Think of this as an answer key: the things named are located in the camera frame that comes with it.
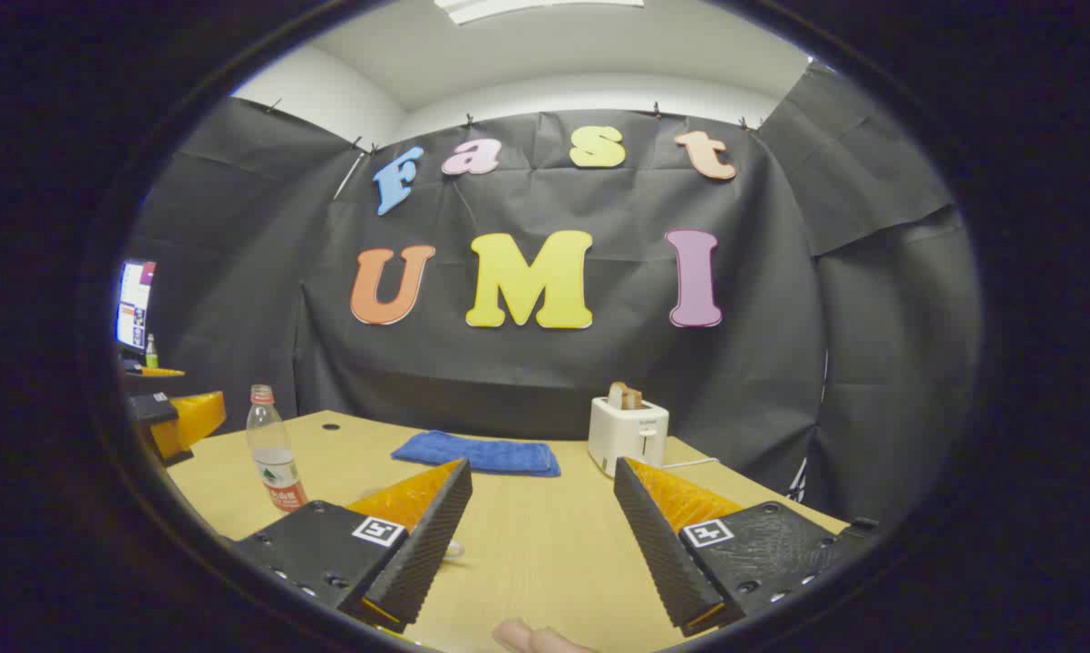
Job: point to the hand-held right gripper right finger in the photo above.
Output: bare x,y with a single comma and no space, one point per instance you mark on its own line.
658,544

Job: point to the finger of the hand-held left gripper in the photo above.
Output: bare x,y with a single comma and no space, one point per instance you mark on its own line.
196,417

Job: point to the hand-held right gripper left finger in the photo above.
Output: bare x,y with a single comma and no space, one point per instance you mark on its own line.
427,544

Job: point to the white floral teacup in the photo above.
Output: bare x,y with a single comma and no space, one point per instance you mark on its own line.
454,549

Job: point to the clear plastic water bottle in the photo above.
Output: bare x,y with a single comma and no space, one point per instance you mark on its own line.
273,453

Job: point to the green drink bottle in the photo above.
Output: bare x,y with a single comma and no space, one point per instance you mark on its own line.
151,352

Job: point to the blue folded towel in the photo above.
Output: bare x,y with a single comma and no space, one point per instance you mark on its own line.
481,452

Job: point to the white toaster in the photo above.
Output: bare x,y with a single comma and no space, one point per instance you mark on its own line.
627,435

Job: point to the computer monitor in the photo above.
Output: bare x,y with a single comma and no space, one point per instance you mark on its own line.
135,304

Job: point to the toasted bread slice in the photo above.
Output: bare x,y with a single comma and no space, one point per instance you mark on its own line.
624,396

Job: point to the black backdrop cloth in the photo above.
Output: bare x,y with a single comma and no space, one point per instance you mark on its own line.
599,363

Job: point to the ceiling light panel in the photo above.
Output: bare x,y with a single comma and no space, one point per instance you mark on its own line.
536,7

